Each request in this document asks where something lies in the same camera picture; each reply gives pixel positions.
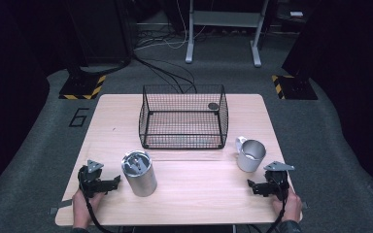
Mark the person's right hand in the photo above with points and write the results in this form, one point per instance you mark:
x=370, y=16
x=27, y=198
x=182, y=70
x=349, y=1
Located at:
x=291, y=205

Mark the steel tumbler with lid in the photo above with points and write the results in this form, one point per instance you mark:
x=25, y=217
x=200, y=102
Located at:
x=140, y=174

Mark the black stand base yellow stripes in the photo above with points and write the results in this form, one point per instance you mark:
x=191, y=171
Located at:
x=82, y=89
x=296, y=89

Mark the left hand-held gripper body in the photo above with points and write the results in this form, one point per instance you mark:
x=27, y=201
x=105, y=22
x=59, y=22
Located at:
x=90, y=181

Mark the small white box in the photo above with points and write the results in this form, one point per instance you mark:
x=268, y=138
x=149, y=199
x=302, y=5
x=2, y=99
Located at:
x=296, y=14

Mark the round black basket tag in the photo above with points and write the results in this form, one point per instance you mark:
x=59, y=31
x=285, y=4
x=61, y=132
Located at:
x=213, y=106

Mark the white mug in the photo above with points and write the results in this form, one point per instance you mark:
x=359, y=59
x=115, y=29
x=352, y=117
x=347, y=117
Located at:
x=249, y=160

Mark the person's left hand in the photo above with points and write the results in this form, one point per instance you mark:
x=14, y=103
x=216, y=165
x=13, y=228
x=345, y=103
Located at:
x=82, y=207

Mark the white metal stand frame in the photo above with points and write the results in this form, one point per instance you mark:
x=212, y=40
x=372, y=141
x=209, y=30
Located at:
x=226, y=18

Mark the grey tape strip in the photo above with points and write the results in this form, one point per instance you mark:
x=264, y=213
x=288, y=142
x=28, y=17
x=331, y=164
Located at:
x=61, y=204

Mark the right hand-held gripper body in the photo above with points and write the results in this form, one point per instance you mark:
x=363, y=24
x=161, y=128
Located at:
x=277, y=179

